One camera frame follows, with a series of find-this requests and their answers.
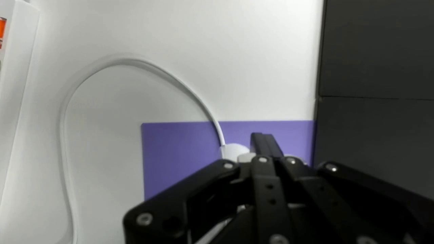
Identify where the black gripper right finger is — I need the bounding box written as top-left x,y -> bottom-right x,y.
264,132 -> 434,244

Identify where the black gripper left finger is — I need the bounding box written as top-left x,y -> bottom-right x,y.
122,132 -> 293,244

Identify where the white computer mouse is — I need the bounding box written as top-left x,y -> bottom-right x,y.
218,142 -> 257,165

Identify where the purple rectangular mat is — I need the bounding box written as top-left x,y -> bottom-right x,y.
139,119 -> 316,201

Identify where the black table board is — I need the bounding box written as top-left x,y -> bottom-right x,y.
310,0 -> 434,200

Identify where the thin white kettle cable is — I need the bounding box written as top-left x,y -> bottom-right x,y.
58,55 -> 227,244

